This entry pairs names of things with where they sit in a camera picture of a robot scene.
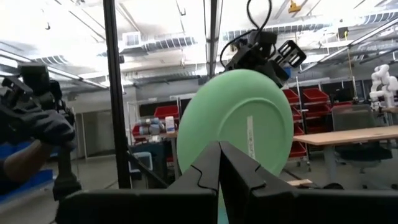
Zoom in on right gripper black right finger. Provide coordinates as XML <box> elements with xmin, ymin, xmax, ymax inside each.
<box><xmin>219</xmin><ymin>141</ymin><xmax>398</xmax><ymax>224</ymax></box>

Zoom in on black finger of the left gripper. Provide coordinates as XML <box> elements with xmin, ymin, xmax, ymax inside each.
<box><xmin>263</xmin><ymin>59</ymin><xmax>291</xmax><ymax>89</ymax></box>

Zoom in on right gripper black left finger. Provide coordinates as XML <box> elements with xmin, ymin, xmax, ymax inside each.
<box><xmin>55</xmin><ymin>141</ymin><xmax>222</xmax><ymax>224</ymax></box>

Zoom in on light green plate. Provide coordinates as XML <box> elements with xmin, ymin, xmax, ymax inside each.
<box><xmin>176</xmin><ymin>68</ymin><xmax>295</xmax><ymax>224</ymax></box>

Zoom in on person's forearm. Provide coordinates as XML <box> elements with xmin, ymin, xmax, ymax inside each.
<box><xmin>0</xmin><ymin>139</ymin><xmax>54</xmax><ymax>184</ymax></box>

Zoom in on red storage bin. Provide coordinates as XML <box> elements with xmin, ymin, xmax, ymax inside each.
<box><xmin>131</xmin><ymin>124</ymin><xmax>144</xmax><ymax>139</ymax></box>
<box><xmin>282</xmin><ymin>88</ymin><xmax>300</xmax><ymax>105</ymax></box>
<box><xmin>303</xmin><ymin>88</ymin><xmax>330</xmax><ymax>103</ymax></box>
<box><xmin>289</xmin><ymin>141</ymin><xmax>308</xmax><ymax>158</ymax></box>
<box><xmin>303</xmin><ymin>104</ymin><xmax>332</xmax><ymax>119</ymax></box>
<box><xmin>154</xmin><ymin>105</ymin><xmax>180</xmax><ymax>120</ymax></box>

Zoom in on metal bin rack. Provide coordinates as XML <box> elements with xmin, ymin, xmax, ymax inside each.
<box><xmin>281</xmin><ymin>76</ymin><xmax>335</xmax><ymax>172</ymax></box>

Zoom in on wooden board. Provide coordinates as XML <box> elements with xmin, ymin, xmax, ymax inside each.
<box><xmin>285</xmin><ymin>179</ymin><xmax>313</xmax><ymax>188</ymax></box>

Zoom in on dark blue cart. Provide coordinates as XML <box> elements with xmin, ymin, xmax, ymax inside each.
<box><xmin>128</xmin><ymin>132</ymin><xmax>182</xmax><ymax>188</ymax></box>

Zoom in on yellow ceiling hook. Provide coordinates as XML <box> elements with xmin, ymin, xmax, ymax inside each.
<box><xmin>287</xmin><ymin>0</ymin><xmax>302</xmax><ymax>14</ymax></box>

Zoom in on grey blue rolls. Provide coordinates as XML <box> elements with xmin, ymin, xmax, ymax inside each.
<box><xmin>138</xmin><ymin>117</ymin><xmax>165</xmax><ymax>136</ymax></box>

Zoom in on grey office chair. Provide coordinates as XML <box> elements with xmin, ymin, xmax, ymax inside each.
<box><xmin>331</xmin><ymin>104</ymin><xmax>395</xmax><ymax>175</ymax></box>

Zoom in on wooden table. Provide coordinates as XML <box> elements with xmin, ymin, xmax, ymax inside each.
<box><xmin>292</xmin><ymin>124</ymin><xmax>398</xmax><ymax>185</ymax></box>

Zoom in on black stand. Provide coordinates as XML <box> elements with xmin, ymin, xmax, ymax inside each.
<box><xmin>52</xmin><ymin>146</ymin><xmax>83</xmax><ymax>202</ymax></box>

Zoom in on person's hand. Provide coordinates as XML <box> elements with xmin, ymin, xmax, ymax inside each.
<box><xmin>0</xmin><ymin>99</ymin><xmax>76</xmax><ymax>147</ymax></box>

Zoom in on black handheld device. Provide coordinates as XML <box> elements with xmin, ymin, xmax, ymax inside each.
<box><xmin>0</xmin><ymin>63</ymin><xmax>75</xmax><ymax>121</ymax></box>

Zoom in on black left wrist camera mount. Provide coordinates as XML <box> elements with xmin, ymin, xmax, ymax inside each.
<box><xmin>275</xmin><ymin>39</ymin><xmax>307</xmax><ymax>68</ymax></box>

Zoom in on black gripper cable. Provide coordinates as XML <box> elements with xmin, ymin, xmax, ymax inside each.
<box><xmin>219</xmin><ymin>0</ymin><xmax>274</xmax><ymax>68</ymax></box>

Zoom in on black frame post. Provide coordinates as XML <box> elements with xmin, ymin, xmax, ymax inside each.
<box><xmin>205</xmin><ymin>0</ymin><xmax>221</xmax><ymax>79</ymax></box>
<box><xmin>102</xmin><ymin>0</ymin><xmax>132</xmax><ymax>190</ymax></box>

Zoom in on silver ceiling duct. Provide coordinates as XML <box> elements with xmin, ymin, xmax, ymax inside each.
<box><xmin>119</xmin><ymin>30</ymin><xmax>198</xmax><ymax>55</ymax></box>

